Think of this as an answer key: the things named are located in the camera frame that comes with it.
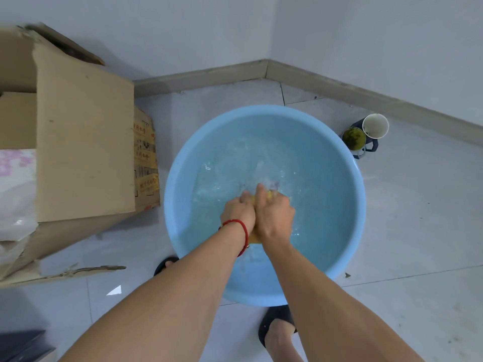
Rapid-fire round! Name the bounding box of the person's left hand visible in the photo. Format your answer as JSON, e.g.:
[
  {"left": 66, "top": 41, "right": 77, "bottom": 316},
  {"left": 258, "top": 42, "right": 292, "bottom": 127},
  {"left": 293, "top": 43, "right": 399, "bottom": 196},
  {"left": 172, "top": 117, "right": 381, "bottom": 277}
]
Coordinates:
[{"left": 220, "top": 191, "right": 257, "bottom": 233}]

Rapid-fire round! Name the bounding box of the person's right hand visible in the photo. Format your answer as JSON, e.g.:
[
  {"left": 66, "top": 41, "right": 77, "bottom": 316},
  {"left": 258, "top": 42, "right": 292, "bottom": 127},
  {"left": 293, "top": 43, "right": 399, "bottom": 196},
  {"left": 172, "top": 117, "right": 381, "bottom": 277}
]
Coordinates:
[{"left": 254, "top": 183, "right": 296, "bottom": 248}]

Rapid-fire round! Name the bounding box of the yellow cloth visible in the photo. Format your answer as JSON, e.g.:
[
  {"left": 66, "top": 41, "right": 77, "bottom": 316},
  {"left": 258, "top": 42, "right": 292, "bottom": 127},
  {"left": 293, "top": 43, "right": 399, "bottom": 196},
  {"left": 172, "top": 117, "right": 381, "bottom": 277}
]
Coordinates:
[{"left": 247, "top": 189, "right": 281, "bottom": 245}]

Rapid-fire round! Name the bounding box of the person's right forearm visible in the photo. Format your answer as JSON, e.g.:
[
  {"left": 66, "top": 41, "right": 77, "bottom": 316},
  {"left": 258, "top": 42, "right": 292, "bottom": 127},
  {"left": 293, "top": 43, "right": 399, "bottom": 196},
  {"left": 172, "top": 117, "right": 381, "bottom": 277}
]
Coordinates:
[{"left": 262, "top": 237, "right": 425, "bottom": 362}]

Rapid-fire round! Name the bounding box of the person's left forearm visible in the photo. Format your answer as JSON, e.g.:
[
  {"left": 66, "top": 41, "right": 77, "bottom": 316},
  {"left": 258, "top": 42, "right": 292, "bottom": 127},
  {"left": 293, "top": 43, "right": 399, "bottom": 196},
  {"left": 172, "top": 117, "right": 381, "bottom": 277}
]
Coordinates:
[{"left": 58, "top": 221, "right": 265, "bottom": 362}]

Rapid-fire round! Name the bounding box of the light blue plastic basin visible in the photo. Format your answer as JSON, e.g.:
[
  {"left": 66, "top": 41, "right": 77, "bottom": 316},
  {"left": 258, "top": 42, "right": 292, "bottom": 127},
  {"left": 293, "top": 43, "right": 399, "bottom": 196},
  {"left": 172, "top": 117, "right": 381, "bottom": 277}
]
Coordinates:
[{"left": 163, "top": 105, "right": 367, "bottom": 307}]

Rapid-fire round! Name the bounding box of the green round scrubber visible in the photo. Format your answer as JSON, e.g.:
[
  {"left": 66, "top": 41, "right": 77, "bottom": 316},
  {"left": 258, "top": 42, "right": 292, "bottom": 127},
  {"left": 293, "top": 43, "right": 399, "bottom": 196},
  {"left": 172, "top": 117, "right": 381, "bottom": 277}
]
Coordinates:
[{"left": 342, "top": 127, "right": 367, "bottom": 151}]

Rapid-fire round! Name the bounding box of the person's left black slipper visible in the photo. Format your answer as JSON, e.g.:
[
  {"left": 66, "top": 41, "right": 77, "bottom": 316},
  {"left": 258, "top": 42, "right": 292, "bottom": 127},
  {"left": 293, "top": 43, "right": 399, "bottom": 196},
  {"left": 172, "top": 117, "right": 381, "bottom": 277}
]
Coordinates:
[{"left": 153, "top": 256, "right": 180, "bottom": 278}]

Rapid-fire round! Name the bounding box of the person's black slipper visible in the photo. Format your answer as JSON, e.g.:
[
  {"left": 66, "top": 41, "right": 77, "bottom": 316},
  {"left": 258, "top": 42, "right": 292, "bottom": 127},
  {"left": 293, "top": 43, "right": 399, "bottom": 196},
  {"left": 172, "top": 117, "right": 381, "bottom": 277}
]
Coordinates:
[
  {"left": 153, "top": 256, "right": 180, "bottom": 278},
  {"left": 258, "top": 305, "right": 299, "bottom": 349}
]

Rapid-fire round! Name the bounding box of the person's right black slipper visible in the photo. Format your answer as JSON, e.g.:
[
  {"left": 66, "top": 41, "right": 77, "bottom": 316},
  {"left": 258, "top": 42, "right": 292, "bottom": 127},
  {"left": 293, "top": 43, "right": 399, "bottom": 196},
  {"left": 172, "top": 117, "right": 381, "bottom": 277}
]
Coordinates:
[{"left": 258, "top": 305, "right": 299, "bottom": 349}]

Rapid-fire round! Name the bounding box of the white cup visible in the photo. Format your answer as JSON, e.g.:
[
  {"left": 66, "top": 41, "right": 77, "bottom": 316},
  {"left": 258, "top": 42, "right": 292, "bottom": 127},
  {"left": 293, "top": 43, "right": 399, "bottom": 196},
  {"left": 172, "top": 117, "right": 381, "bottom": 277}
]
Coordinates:
[{"left": 362, "top": 113, "right": 389, "bottom": 140}]

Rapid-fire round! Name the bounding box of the large brown cardboard box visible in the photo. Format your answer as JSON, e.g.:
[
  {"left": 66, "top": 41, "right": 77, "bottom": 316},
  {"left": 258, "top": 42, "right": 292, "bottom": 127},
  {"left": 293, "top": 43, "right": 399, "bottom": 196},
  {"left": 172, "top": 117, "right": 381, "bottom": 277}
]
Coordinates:
[{"left": 0, "top": 22, "right": 161, "bottom": 289}]

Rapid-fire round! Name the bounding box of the clear white plastic bag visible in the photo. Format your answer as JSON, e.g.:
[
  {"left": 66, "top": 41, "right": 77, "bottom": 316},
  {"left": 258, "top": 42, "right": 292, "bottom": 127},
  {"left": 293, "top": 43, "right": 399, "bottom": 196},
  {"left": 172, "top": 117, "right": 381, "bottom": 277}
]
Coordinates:
[{"left": 0, "top": 180, "right": 38, "bottom": 242}]

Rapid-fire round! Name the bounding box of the white pink-printed fabric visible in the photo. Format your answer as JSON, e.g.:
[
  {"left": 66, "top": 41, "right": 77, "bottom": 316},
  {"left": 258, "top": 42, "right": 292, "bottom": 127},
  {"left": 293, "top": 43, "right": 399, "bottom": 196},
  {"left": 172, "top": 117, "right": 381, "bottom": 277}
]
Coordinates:
[{"left": 0, "top": 148, "right": 37, "bottom": 190}]

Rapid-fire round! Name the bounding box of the dark grey flat object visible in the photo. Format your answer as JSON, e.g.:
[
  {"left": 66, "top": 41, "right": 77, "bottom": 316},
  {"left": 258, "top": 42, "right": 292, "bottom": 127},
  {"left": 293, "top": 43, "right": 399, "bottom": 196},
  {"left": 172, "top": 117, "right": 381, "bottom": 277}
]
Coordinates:
[{"left": 0, "top": 329, "right": 57, "bottom": 362}]

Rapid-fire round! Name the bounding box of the red string bracelet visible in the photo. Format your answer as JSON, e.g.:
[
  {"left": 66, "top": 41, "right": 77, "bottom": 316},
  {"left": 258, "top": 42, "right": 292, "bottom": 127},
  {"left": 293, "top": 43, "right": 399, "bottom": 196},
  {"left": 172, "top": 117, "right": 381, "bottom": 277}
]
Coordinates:
[{"left": 218, "top": 219, "right": 250, "bottom": 258}]

